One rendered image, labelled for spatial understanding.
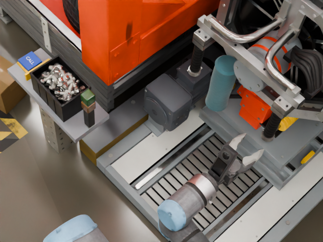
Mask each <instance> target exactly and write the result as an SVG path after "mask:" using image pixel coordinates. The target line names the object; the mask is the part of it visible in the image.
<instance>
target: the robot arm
mask: <svg viewBox="0 0 323 242"><path fill-rule="evenodd" d="M246 135H247V133H243V134H241V135H238V136H237V137H235V138H233V139H231V140H230V141H228V142H227V143H225V144H224V145H223V146H222V147H221V150H220V152H219V153H218V156H217V158H216V159H215V161H214V163H213V164H212V166H211V168H210V169H209V171H208V174H207V173H205V172H203V173H201V174H195V175H194V176H193V177H192V178H191V179H190V180H188V181H187V182H186V183H185V184H184V185H183V186H182V187H180V188H179V189H178V190H177V191H176V192H175V193H173V194H172V195H171V196H170V197H169V198H167V199H166V200H164V201H163V202H162V203H161V204H160V205H159V207H158V209H157V213H158V217H159V219H158V227H159V230H160V232H161V234H162V235H163V236H164V237H165V238H167V239H170V240H171V241H172V242H210V241H209V240H208V239H207V237H206V236H205V235H204V234H203V233H202V231H201V230H200V229H199V228H198V226H197V225H196V224H195V223H194V221H193V220H192V218H193V217H194V216H195V215H196V214H197V213H198V212H200V211H201V210H202V209H203V208H204V207H205V206H206V205H207V204H208V203H209V204H212V200H213V199H214V198H215V197H216V192H217V191H218V190H219V187H218V186H219V185H220V184H222V183H223V184H224V185H225V186H226V187H227V186H228V185H229V184H230V183H232V182H233V181H234V180H235V179H236V178H237V177H238V176H239V174H240V173H245V172H247V171H248V170H249V169H250V168H251V167H252V166H253V165H254V164H255V163H256V162H257V161H258V160H259V158H260V157H261V156H262V154H263V152H264V149H259V150H258V152H256V153H253V154H252V155H251V156H249V157H244V158H243V159H242V164H240V160H237V159H236V157H237V156H238V152H236V149H237V146H238V145H239V144H240V142H241V140H243V139H244V138H245V136H246ZM43 242H109V241H108V240H107V239H106V237H105V236H104V235H103V233H102V232H101V231H100V229H99V228H98V227H97V224H96V223H94V222H93V220H92V219H91V218H90V217H89V216H88V215H79V216H77V217H74V218H72V219H71V220H69V221H67V222H65V223H64V224H62V225H60V226H59V227H58V228H56V229H55V230H54V231H52V232H51V233H50V234H49V235H48V236H47V237H46V238H45V239H44V240H43Z"/></svg>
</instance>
